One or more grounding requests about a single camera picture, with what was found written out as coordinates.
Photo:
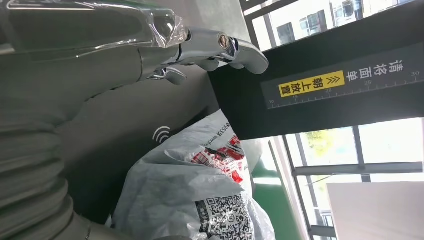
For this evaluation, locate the ruler label with yellow sticker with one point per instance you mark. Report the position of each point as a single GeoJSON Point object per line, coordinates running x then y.
{"type": "Point", "coordinates": [311, 84]}

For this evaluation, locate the dark framed window wall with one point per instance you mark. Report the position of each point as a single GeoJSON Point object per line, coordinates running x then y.
{"type": "Point", "coordinates": [359, 168]}

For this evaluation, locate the white flat panel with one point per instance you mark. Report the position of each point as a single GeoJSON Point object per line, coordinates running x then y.
{"type": "Point", "coordinates": [377, 212]}

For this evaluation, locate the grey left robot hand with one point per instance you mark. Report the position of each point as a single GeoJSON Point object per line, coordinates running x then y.
{"type": "Point", "coordinates": [82, 56]}

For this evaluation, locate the green conveyor belt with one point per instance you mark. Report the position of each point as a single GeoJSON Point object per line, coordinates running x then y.
{"type": "Point", "coordinates": [275, 205]}

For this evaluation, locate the grey mailer bag red print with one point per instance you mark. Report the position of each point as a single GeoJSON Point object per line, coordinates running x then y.
{"type": "Point", "coordinates": [172, 192]}

